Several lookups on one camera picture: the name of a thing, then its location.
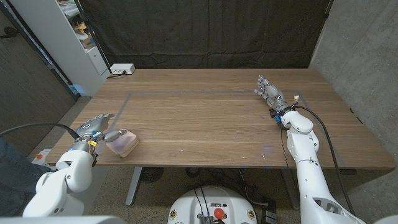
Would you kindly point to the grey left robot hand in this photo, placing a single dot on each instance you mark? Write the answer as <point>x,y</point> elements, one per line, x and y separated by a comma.
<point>91,129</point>

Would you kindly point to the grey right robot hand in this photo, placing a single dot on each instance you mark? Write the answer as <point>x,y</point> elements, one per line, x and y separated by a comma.
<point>273,92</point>

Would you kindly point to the pink zippered jewelry box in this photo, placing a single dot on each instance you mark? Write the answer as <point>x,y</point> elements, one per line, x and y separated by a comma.
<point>127,144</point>

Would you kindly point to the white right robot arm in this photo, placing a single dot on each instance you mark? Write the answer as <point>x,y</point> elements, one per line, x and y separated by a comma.
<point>308,180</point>

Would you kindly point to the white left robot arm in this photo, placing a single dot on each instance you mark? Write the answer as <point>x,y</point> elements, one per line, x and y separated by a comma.
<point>62,180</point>

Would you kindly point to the white box with orange knob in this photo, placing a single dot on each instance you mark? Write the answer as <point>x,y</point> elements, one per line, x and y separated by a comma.
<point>42,158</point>

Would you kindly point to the cardboard box on shelf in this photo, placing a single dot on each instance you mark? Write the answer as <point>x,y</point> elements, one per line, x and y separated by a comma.
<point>87,41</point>

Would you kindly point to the white power strip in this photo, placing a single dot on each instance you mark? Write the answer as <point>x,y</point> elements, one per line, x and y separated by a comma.
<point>122,68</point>

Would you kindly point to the grey metal table leg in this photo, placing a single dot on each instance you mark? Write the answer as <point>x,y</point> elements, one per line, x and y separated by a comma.
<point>290,189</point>
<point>133,186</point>

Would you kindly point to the black round fan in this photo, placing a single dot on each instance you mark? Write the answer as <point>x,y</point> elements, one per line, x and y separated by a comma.
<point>151,174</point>

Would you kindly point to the white shelf cabinet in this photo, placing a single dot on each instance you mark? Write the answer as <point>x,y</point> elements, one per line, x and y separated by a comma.
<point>62,46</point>

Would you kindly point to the person's leg in jeans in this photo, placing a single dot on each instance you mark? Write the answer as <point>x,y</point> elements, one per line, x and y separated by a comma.
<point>12,174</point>

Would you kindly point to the black backdrop stand pole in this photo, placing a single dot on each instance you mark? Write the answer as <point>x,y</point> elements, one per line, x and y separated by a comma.
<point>326,14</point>
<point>93,37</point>

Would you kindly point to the black backdrop curtain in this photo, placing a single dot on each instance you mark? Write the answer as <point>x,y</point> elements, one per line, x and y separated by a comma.
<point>202,31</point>

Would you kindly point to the yellow orange toy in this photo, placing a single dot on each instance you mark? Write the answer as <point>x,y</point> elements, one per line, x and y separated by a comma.
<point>80,28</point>

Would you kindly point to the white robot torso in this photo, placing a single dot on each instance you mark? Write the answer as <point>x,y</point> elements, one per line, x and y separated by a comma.
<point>211,199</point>

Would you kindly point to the red emergency stop button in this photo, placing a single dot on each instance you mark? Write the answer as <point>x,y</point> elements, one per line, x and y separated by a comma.
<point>219,213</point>

